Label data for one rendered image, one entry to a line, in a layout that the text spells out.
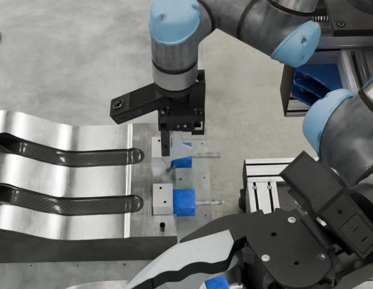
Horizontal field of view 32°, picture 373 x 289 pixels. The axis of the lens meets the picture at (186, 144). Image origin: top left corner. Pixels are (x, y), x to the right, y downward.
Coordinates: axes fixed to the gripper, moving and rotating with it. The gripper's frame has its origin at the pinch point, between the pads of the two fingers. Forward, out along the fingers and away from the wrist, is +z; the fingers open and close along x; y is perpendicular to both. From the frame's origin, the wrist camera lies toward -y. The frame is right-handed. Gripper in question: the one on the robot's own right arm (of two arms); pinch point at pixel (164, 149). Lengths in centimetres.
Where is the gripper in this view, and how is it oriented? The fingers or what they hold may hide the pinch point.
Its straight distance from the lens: 124.6
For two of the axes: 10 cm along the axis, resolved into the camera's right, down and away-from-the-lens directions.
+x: -0.3, -7.9, 6.1
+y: 10.0, -0.2, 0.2
